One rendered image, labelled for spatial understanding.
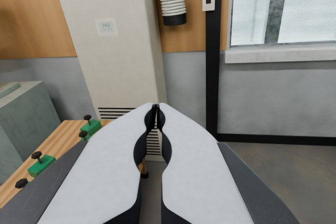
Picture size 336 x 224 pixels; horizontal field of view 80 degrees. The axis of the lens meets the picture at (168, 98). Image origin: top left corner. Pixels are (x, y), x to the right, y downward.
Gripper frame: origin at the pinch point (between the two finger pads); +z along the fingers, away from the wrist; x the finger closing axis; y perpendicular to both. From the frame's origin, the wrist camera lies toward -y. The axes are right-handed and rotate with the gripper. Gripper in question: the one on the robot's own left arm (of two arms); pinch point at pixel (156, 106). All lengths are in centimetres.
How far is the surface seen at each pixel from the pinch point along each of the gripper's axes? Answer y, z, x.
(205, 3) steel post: 1, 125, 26
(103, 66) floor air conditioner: 41, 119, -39
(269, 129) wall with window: 96, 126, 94
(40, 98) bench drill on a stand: 78, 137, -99
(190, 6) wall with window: 4, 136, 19
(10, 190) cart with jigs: 80, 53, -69
